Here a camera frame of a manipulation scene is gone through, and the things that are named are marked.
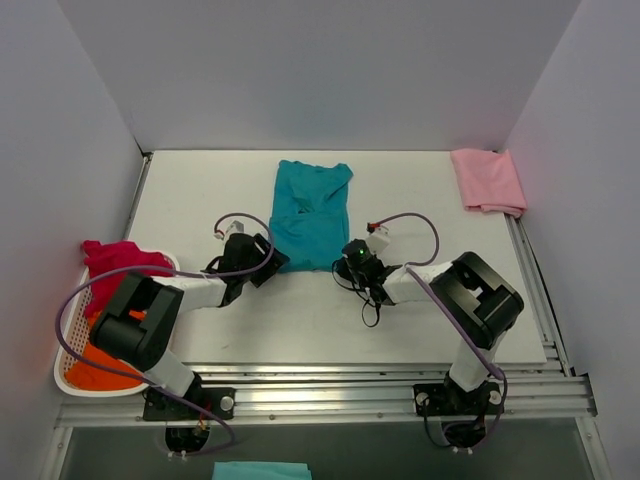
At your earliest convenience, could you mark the teal t-shirt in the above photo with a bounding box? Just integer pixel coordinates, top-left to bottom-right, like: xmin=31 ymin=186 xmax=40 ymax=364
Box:
xmin=269 ymin=160 xmax=353 ymax=273

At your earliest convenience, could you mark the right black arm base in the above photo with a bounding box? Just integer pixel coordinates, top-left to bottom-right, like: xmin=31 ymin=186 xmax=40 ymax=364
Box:
xmin=412 ymin=376 xmax=504 ymax=417

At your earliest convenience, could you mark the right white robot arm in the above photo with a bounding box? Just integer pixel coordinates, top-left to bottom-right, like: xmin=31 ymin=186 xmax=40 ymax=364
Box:
xmin=332 ymin=239 xmax=524 ymax=413

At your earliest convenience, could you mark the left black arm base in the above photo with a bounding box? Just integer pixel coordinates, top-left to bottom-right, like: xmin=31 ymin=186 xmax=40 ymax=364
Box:
xmin=142 ymin=387 xmax=236 ymax=422

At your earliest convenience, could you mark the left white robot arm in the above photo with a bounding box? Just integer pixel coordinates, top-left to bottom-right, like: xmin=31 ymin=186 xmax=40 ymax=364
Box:
xmin=89 ymin=233 xmax=290 ymax=419

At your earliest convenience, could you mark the crimson red t-shirt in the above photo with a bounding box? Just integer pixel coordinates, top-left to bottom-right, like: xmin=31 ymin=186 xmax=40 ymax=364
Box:
xmin=81 ymin=240 xmax=173 ymax=324

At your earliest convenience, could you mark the folded pink t-shirt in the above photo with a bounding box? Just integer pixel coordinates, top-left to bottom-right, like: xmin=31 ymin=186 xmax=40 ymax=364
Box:
xmin=450 ymin=148 xmax=528 ymax=218

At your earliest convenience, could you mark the white perforated basket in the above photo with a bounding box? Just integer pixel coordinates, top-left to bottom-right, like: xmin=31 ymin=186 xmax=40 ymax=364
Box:
xmin=54 ymin=250 xmax=179 ymax=398

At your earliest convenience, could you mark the orange t-shirt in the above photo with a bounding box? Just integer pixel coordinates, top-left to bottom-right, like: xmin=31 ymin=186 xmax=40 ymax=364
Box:
xmin=64 ymin=341 xmax=142 ymax=392

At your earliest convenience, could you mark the teal folded cloth bottom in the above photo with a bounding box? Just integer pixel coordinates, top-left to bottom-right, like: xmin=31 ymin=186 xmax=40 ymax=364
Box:
xmin=212 ymin=461 xmax=312 ymax=480

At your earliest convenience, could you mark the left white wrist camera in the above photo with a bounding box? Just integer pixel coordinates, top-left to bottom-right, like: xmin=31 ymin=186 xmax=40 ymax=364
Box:
xmin=213 ymin=220 xmax=245 ymax=242

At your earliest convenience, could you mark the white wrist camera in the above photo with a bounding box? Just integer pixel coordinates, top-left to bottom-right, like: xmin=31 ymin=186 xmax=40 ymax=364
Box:
xmin=365 ymin=223 xmax=391 ymax=255
xmin=213 ymin=220 xmax=245 ymax=242

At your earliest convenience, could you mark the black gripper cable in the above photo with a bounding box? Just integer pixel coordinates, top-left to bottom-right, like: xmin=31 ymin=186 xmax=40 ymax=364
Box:
xmin=332 ymin=269 xmax=389 ymax=330

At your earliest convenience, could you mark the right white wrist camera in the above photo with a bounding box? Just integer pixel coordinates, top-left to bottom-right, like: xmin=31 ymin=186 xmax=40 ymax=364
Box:
xmin=365 ymin=223 xmax=391 ymax=255

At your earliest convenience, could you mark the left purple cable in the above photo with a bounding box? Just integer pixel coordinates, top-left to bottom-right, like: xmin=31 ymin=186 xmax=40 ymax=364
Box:
xmin=54 ymin=213 xmax=276 ymax=457

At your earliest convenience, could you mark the aluminium mounting rail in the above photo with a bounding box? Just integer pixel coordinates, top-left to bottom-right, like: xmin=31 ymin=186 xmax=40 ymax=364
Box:
xmin=52 ymin=362 xmax=601 ymax=431

